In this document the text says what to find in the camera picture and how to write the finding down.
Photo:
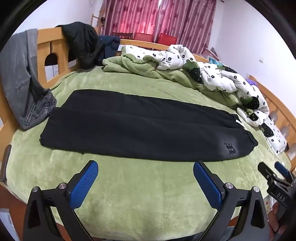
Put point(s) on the green fleece blanket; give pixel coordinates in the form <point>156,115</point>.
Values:
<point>138,197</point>

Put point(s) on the grey jeans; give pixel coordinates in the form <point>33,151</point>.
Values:
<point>18,76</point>

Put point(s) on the black pants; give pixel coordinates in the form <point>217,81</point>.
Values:
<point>138,129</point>

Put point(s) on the wooden rack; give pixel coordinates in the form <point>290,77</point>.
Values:
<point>93,23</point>

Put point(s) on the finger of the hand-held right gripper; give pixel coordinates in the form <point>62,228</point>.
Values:
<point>282,169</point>
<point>266,171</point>

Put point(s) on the black jacket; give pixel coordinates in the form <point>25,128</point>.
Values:
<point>81,39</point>

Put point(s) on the white floral quilt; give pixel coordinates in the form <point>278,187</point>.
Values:
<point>175,58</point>

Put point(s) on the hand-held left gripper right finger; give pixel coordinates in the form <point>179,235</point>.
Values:
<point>208,185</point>

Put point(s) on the pink curtain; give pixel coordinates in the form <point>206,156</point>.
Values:
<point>138,16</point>

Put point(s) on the navy garment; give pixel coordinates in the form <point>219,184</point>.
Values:
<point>108,46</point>

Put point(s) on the wooden bed frame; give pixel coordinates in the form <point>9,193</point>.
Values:
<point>46,46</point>

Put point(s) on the red chair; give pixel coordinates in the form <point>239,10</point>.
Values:
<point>167,39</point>
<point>143,37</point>

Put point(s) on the teal box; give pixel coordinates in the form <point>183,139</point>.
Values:
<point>215,62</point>

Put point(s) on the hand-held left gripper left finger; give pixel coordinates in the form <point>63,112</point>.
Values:
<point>84,183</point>

